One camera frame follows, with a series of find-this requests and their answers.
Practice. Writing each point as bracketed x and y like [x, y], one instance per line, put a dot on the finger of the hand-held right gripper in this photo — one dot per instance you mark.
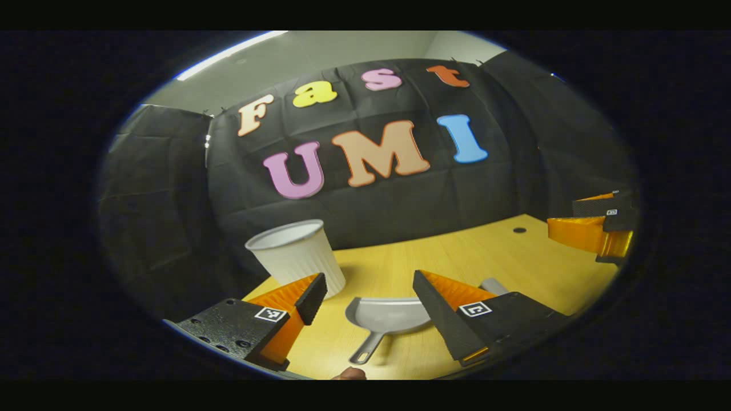
[594, 208]
[622, 220]

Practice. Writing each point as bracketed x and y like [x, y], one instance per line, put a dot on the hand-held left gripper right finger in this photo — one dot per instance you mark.
[442, 319]

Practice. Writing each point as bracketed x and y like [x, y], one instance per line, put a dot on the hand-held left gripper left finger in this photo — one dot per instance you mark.
[313, 299]

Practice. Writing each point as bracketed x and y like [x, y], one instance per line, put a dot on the white ribbed garbage bin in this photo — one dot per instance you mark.
[297, 257]

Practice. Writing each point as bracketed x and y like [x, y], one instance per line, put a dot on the grey plastic dustpan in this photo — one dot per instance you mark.
[388, 317]

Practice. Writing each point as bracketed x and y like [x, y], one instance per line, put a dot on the small grey broom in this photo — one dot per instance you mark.
[494, 285]

